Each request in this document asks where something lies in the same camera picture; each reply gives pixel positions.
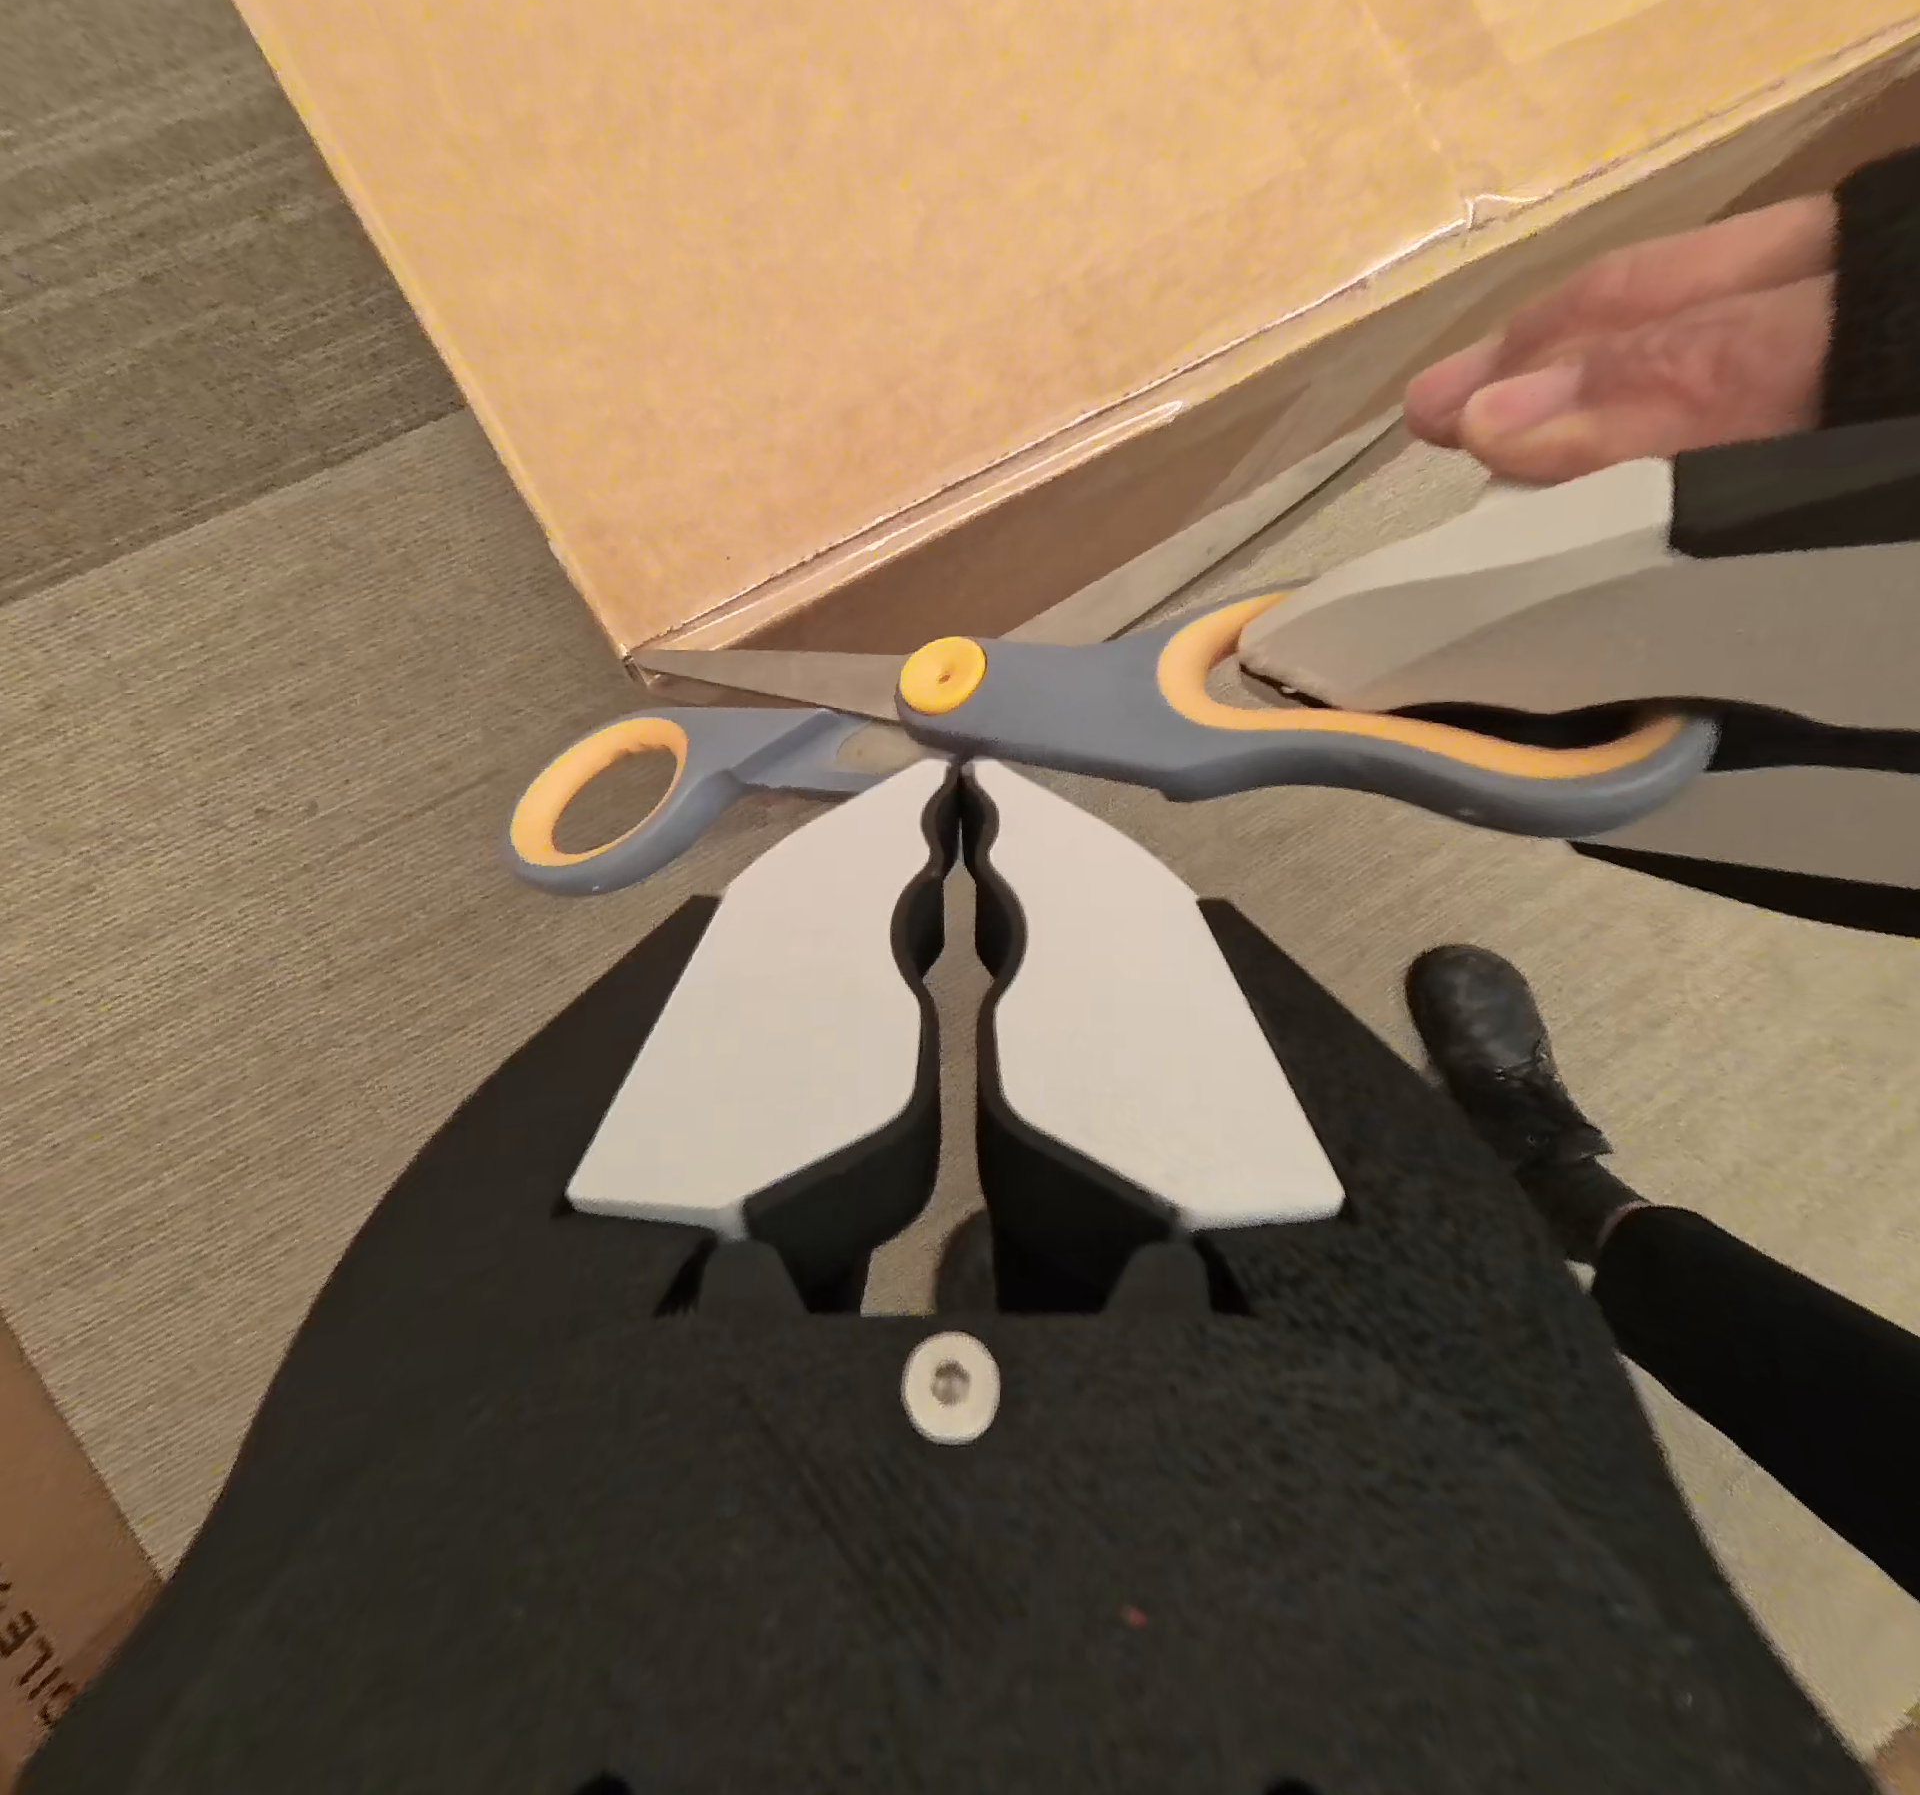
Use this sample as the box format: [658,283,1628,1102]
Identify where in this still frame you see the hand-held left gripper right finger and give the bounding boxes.
[960,757,1347,1317]

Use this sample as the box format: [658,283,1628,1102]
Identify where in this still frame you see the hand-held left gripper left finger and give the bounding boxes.
[568,760,961,1317]

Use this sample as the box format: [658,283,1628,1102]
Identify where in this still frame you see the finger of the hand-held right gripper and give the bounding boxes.
[1573,757,1920,899]
[1237,457,1920,728]

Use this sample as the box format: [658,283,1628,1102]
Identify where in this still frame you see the grey and orange scissors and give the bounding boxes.
[506,416,1718,903]

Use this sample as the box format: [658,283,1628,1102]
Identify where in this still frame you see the large cardboard box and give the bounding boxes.
[158,0,1920,671]

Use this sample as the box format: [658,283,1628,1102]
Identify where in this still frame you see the person's right forearm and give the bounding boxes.
[1819,146,1920,435]

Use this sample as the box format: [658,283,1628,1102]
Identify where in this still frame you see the person's right hand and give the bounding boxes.
[1406,193,1840,486]

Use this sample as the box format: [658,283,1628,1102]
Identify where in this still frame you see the person's black shoe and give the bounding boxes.
[1406,944,1648,1264]

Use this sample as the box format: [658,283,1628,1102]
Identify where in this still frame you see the brown cardboard box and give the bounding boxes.
[0,1314,161,1724]

